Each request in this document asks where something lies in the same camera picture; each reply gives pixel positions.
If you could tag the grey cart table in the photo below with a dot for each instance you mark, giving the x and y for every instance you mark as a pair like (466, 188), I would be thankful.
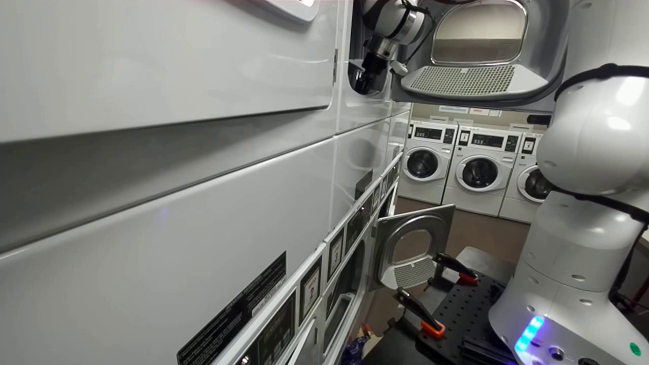
(484, 260)

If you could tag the small grey dryer door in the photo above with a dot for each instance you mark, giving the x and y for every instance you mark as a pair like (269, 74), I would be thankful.
(388, 249)

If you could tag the black pegboard plate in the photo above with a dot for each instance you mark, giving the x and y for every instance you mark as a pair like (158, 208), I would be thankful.
(468, 311)

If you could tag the large white dryer door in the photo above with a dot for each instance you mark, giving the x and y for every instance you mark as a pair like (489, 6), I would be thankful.
(473, 78)

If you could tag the white front-load washer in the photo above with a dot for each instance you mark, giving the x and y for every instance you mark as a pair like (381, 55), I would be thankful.
(426, 163)
(481, 172)
(525, 184)

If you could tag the blue patterned cloth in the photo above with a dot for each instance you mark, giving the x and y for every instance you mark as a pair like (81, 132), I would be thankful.
(353, 351)

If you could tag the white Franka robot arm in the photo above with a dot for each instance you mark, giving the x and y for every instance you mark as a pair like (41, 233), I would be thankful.
(588, 249)

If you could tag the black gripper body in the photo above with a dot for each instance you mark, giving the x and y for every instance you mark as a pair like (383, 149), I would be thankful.
(370, 74)

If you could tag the white washing machine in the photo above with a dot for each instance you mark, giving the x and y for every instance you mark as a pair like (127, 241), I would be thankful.
(365, 134)

